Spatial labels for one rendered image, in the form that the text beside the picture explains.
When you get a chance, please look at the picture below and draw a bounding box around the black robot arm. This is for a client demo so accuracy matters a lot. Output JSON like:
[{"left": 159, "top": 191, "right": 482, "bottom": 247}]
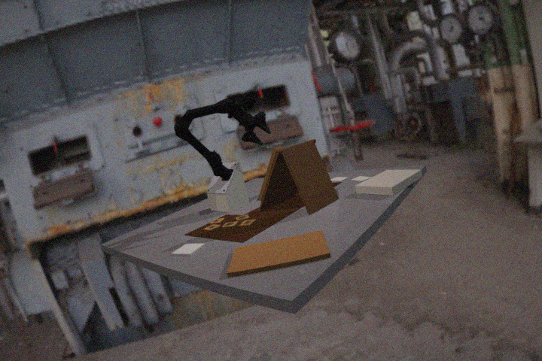
[{"left": 174, "top": 93, "right": 257, "bottom": 181}]

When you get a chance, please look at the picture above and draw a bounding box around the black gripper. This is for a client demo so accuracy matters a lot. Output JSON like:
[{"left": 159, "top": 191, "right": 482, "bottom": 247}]
[{"left": 239, "top": 111, "right": 271, "bottom": 145}]

